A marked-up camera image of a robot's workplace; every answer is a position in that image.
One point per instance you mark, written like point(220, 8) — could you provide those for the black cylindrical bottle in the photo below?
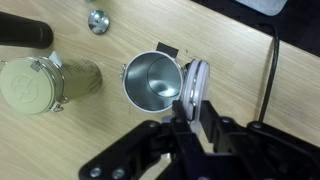
point(23, 31)

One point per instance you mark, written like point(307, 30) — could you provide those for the pink container lid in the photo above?
point(200, 83)

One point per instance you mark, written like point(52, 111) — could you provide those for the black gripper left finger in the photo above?
point(146, 150)

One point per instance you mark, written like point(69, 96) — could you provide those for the small silver ball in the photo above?
point(98, 21)

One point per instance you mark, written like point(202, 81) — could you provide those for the black tape piece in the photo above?
point(167, 49)

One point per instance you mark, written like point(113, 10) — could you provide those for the cream tin container with lid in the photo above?
point(30, 86)

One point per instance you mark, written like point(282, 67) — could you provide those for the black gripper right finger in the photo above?
point(266, 153)

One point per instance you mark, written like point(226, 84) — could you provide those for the light grey pad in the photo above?
point(263, 5)

